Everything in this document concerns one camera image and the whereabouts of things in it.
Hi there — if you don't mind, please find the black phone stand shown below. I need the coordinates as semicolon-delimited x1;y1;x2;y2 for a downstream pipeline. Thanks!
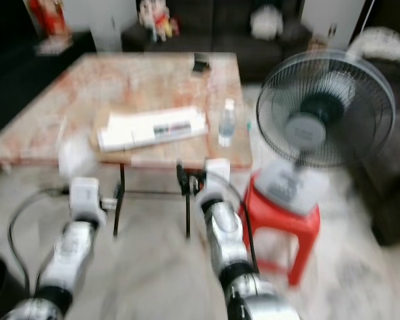
191;53;211;75

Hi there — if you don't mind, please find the black television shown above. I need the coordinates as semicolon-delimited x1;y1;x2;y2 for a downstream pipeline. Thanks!
0;0;31;68

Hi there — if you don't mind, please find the clear bubble wrap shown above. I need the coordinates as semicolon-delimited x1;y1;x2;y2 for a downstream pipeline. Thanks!
58;135;98;180

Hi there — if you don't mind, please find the brown cardboard box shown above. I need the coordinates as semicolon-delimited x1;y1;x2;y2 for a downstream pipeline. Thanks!
306;36;335;55

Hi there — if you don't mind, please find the white plush toy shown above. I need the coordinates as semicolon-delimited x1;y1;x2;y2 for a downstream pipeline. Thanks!
346;26;400;65

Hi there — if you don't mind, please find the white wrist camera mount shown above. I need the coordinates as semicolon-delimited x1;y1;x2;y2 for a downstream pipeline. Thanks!
196;158;231;201
69;177;103;215

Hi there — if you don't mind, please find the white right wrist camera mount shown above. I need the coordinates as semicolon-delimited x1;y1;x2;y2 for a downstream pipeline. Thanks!
196;158;231;201

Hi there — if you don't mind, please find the black TV cabinet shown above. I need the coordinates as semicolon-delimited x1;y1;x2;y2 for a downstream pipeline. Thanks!
0;33;95;145

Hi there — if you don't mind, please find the grey Totoro plush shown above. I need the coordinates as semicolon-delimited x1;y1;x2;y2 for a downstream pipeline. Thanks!
249;6;285;40

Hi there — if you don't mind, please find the long white product box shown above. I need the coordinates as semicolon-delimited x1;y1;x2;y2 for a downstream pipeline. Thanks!
97;106;208;153

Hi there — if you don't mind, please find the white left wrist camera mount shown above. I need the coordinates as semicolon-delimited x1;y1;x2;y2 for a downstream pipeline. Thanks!
69;177;103;215

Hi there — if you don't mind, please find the black grey electric fan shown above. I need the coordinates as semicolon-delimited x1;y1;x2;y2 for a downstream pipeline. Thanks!
255;48;398;216

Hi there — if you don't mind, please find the orange marble top table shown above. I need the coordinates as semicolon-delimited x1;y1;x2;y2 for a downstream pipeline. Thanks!
0;51;255;238

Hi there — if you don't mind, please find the black rubbish bin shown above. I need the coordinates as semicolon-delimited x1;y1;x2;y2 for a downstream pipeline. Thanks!
0;253;28;320

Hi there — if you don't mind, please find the red plastic stool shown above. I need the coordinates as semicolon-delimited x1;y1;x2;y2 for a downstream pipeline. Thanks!
239;171;321;287

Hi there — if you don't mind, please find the dark brown long sofa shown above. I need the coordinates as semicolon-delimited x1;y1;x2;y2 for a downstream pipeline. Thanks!
123;0;315;81

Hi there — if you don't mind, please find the white lace side table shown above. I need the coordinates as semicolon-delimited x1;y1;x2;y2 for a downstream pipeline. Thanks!
91;19;128;53

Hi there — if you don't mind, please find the red white magazine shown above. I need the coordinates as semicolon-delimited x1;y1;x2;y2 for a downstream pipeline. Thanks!
36;36;75;55

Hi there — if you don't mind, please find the red figurine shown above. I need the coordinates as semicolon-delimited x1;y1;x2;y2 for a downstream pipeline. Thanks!
24;0;71;38

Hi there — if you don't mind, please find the cartoon boy plush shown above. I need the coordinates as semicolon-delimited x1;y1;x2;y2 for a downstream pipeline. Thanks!
138;0;178;41

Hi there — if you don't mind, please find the clear water bottle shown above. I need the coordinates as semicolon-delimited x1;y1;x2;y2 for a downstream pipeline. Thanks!
217;98;238;148

